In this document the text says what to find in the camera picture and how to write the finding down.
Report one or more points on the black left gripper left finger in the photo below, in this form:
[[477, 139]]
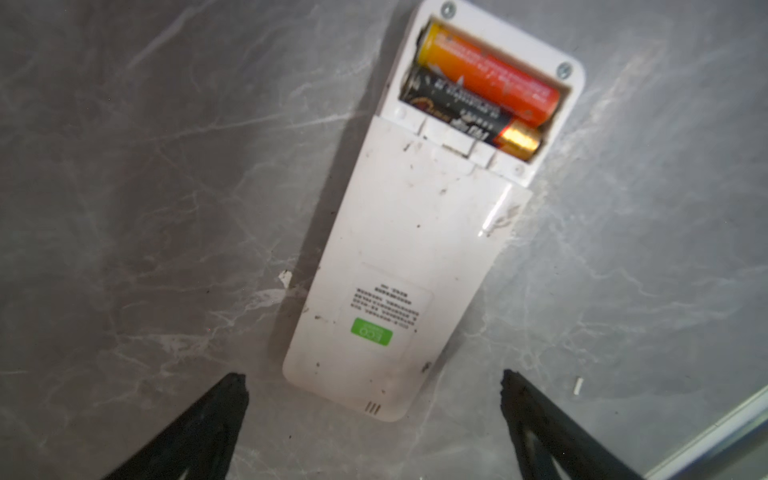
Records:
[[200, 443]]

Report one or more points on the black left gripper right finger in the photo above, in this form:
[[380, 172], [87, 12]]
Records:
[[547, 441]]

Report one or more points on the black gold AA battery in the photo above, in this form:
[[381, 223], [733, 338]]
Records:
[[469, 113]]

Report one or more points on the orange red AA battery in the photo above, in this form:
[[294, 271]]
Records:
[[466, 64]]

